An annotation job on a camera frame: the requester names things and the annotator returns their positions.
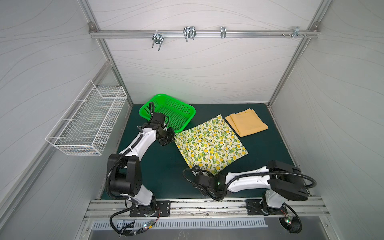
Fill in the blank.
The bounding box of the lemon print skirt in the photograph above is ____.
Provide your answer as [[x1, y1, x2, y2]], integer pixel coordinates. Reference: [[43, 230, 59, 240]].
[[175, 115, 249, 175]]

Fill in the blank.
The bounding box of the yellow tan skirt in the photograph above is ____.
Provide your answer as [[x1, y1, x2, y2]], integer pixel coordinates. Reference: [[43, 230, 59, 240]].
[[225, 109, 269, 137]]

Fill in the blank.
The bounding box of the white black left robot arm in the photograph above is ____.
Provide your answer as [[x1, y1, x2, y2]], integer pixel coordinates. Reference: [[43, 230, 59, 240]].
[[105, 102, 175, 211]]

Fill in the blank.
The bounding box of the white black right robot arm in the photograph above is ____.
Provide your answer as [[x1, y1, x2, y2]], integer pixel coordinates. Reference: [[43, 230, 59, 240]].
[[182, 161, 317, 216]]

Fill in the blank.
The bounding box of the green plastic basket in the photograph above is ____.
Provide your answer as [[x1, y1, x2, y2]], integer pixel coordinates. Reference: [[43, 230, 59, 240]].
[[139, 94, 196, 133]]

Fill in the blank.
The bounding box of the metal U-bolt clamp left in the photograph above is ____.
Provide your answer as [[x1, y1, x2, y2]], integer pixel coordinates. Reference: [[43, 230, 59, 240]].
[[152, 33, 164, 51]]

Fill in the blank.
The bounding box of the metal u-bolt clamp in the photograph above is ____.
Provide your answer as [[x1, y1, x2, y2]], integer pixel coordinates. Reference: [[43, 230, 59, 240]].
[[183, 26, 197, 42], [152, 33, 164, 51]]

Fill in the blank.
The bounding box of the aluminium top crossbar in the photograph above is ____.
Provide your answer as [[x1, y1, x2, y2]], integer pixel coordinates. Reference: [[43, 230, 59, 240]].
[[90, 29, 321, 39]]

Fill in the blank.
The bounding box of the metal U-bolt clamp middle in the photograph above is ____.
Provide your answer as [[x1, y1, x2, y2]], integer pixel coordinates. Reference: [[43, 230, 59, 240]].
[[183, 26, 197, 42]]

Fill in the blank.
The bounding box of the white vent strip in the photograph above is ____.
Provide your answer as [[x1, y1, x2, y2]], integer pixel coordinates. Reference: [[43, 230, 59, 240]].
[[92, 217, 268, 231]]

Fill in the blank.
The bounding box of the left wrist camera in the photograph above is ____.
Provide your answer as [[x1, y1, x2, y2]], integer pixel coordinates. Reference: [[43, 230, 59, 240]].
[[149, 113, 166, 128]]

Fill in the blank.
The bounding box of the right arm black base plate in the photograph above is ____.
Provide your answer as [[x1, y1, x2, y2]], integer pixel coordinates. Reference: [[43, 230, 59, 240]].
[[246, 199, 288, 216]]

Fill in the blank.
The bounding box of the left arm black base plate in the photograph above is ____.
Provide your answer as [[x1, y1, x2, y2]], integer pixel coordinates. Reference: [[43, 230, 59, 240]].
[[130, 201, 171, 218]]

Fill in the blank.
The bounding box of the white wire wall basket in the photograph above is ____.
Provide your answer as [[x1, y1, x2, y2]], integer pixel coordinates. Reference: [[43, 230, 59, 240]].
[[46, 80, 127, 156]]

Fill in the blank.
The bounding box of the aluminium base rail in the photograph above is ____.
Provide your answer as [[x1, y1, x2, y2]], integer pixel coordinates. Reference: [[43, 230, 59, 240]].
[[84, 197, 331, 221]]

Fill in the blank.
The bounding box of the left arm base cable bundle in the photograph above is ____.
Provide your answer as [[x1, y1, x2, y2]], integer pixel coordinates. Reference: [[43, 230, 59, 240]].
[[108, 205, 160, 237]]

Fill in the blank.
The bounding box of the metal ring clamp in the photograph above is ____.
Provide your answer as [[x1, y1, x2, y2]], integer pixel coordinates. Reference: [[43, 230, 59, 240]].
[[221, 27, 227, 39]]

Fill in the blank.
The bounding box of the left rear frame post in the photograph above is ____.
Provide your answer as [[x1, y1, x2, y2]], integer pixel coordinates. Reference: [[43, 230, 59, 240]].
[[78, 0, 134, 107]]

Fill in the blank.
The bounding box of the metal bolt bracket right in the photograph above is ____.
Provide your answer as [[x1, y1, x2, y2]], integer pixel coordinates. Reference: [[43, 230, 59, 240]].
[[282, 27, 309, 39]]

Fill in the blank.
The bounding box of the aluminium corner frame post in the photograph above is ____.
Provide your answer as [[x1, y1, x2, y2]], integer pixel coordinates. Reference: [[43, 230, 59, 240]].
[[267, 0, 333, 109]]

